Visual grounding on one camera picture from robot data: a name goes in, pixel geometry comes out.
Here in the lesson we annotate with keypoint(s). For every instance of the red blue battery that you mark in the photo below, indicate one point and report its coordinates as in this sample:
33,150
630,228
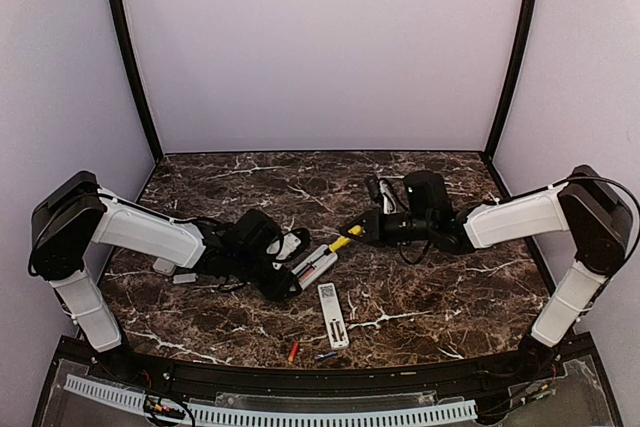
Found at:
293,352

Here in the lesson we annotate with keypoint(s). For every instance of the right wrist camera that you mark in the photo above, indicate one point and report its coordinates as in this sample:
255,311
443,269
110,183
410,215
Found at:
382,194

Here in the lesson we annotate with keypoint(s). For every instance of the left black frame post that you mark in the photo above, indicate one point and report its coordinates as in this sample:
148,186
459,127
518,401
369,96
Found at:
128,56

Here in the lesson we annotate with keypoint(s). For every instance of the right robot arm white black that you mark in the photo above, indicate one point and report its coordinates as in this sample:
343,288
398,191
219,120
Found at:
601,215

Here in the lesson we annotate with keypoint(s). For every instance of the white button remote control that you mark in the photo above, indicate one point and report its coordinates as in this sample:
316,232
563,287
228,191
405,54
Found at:
333,316

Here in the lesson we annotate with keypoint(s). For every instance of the right black frame post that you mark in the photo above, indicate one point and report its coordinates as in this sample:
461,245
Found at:
525,17

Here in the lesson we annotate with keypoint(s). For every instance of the black frame post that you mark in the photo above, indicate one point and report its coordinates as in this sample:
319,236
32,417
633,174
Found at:
525,17
128,56

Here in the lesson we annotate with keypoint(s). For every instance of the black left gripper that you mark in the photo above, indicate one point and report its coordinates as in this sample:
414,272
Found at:
278,290

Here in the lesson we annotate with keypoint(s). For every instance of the plain white slim remote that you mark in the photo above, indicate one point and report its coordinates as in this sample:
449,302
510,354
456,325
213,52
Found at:
164,267

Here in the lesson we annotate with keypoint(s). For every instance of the white slotted cable duct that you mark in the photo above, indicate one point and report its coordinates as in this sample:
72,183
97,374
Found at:
200,413

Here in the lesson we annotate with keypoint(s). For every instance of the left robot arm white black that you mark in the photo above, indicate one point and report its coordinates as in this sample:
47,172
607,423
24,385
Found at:
252,250

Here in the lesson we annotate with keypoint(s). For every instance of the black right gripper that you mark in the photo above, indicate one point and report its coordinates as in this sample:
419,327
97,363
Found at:
372,225

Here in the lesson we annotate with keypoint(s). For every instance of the white remote with barcode label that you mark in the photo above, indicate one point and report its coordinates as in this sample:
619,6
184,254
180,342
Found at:
321,267

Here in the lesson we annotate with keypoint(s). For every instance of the yellow handled screwdriver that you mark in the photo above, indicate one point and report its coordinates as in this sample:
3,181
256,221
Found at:
322,252

